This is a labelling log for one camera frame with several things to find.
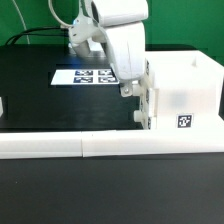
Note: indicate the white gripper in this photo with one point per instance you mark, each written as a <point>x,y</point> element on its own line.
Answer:
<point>126,54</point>

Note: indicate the white drawer tray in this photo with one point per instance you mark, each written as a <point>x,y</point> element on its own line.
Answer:
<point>143,117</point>
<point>145,90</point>

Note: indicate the white drawer cabinet box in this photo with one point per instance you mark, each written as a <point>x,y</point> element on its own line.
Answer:
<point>187,88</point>

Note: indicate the white front drawer tray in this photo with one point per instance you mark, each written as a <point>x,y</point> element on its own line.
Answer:
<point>143,117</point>

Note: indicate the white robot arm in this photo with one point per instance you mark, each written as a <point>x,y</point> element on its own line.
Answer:
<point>117,25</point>

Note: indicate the white fiducial marker sheet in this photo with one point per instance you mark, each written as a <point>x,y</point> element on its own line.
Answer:
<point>84,77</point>

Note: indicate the white front fence left piece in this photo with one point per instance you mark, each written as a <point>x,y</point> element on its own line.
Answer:
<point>40,145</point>

